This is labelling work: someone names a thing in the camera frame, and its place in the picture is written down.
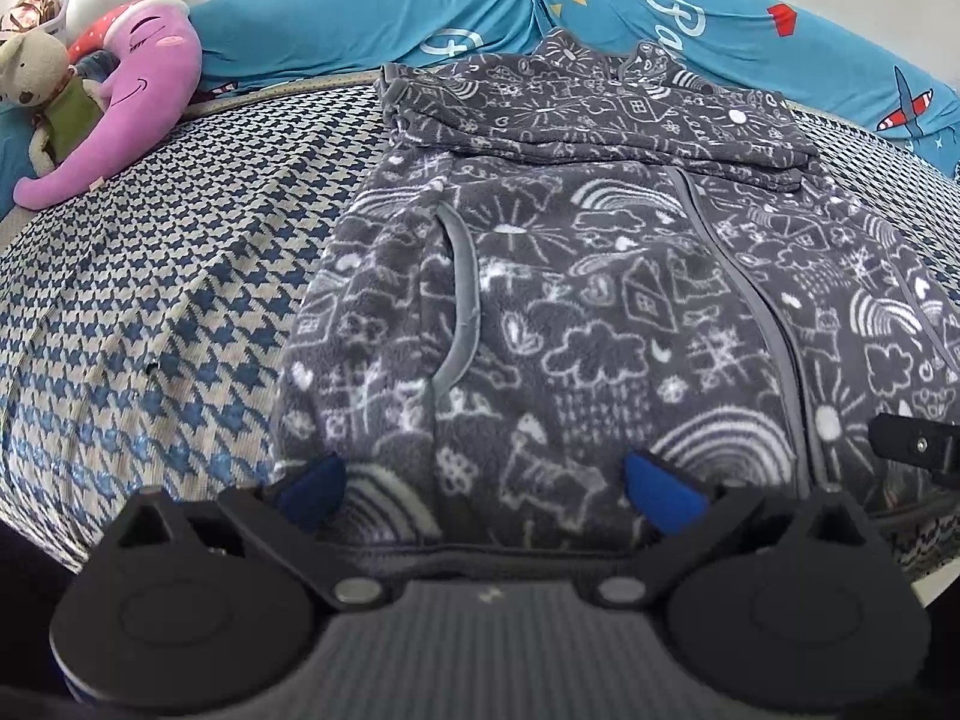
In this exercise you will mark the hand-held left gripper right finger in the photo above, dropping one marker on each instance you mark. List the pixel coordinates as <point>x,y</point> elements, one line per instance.
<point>660,491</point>

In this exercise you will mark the blue printed bolster cover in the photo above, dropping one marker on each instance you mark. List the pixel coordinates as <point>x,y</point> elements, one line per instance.
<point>465,7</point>

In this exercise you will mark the grey printed fleece jacket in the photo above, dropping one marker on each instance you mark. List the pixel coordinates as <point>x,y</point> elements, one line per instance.
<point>600,300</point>

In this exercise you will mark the purple moon plush pillow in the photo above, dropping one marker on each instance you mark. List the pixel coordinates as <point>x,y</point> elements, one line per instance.
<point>150,90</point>

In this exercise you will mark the white plastic basket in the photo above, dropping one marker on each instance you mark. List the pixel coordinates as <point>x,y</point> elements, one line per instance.
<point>64,11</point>

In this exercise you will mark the blue houndstooth bed mat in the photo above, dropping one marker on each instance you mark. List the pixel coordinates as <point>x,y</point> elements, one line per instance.
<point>187,277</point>

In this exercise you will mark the beige bunny plush toy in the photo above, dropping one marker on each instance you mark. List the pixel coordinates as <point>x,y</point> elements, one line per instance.
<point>34,71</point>

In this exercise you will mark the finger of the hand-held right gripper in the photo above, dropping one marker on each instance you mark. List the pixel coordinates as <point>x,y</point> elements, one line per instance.
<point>922,446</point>

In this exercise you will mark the gold ribbon bow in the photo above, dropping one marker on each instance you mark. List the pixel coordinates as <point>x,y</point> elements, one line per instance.
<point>30,11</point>

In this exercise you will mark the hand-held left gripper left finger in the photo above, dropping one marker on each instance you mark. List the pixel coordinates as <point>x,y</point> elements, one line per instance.
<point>315,491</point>

